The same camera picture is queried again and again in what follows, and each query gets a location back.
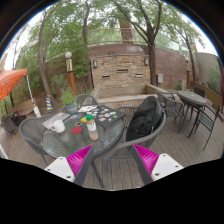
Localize orange patio umbrella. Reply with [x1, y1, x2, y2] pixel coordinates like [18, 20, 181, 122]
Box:
[0, 69, 27, 101]

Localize potted green plant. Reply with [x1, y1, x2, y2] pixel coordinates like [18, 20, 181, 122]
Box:
[61, 88, 77, 114]

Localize white ceramic mug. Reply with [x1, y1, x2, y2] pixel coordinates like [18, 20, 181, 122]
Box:
[51, 120, 65, 134]

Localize white papers on table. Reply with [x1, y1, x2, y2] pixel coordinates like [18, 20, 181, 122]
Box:
[78, 105, 98, 113]

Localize black metal chair right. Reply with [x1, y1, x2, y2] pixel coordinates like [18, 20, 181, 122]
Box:
[187, 103, 222, 151]

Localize red round coaster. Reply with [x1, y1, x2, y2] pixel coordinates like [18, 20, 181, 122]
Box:
[71, 127, 82, 134]

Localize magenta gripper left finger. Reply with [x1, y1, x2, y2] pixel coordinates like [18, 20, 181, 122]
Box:
[45, 145, 93, 183]

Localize grey chair behind table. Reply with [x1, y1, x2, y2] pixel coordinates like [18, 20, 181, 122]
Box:
[76, 94, 98, 107]

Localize stone fountain wall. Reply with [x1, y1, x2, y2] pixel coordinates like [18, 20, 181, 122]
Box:
[91, 55, 150, 89]

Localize wooden lamp post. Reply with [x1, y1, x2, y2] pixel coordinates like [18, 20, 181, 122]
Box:
[65, 51, 77, 95]

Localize grey magazine on table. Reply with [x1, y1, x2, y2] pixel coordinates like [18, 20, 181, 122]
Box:
[43, 112, 70, 129]

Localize grey chair left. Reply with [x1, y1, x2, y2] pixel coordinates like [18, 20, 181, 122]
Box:
[19, 114, 50, 164]

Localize black sticker-covered laptop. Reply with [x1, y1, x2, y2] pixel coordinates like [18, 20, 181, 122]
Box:
[90, 106, 126, 127]

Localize green-capped plastic bottle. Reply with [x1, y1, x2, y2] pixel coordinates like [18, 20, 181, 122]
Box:
[86, 114, 99, 140]

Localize grey chair with backpack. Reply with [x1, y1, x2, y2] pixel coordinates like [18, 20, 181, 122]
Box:
[73, 106, 168, 190]

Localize round glass patio table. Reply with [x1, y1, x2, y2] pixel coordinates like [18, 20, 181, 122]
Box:
[43, 114, 124, 158]

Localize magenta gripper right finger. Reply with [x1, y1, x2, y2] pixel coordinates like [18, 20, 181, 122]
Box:
[132, 144, 183, 182]

